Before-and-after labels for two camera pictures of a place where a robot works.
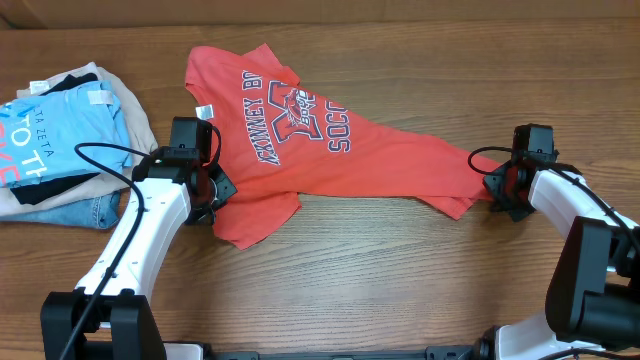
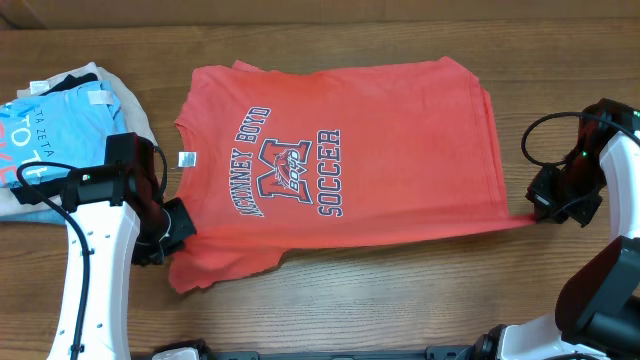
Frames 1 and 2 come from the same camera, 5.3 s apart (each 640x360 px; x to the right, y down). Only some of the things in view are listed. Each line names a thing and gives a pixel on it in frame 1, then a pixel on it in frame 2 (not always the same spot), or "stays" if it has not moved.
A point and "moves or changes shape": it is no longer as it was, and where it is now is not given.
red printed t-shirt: [280, 139] moves or changes shape
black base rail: [429, 353] stays
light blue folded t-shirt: [39, 134] stays
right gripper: [490, 184] -> [550, 209]
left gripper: [225, 187] -> [184, 228]
